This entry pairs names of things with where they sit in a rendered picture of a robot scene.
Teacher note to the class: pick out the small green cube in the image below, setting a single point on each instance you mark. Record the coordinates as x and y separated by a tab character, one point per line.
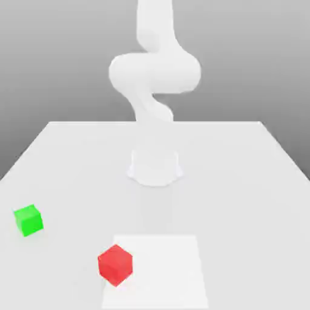
28	220

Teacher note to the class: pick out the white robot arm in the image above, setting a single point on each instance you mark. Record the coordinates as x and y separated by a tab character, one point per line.
155	72

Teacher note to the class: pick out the small red cube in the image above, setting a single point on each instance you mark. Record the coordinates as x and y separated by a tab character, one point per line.
115	265

